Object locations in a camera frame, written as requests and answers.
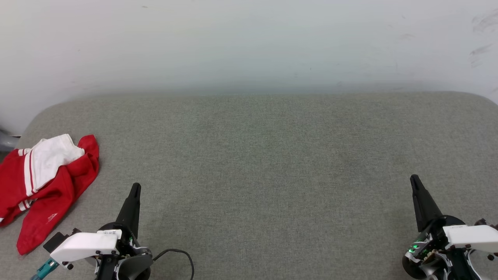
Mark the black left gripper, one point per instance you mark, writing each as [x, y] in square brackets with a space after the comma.
[130, 245]

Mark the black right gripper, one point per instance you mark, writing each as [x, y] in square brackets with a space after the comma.
[433, 237]

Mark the red and white jersey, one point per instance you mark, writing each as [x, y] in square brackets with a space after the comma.
[58, 186]

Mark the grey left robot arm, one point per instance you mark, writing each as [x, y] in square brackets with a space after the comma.
[136, 268]

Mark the grey fabric sofa cushion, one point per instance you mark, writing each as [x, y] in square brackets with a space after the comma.
[272, 175]

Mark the teal left camera connector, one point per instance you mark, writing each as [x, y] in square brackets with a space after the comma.
[46, 268]

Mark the grey chair frame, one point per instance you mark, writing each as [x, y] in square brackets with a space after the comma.
[6, 142]

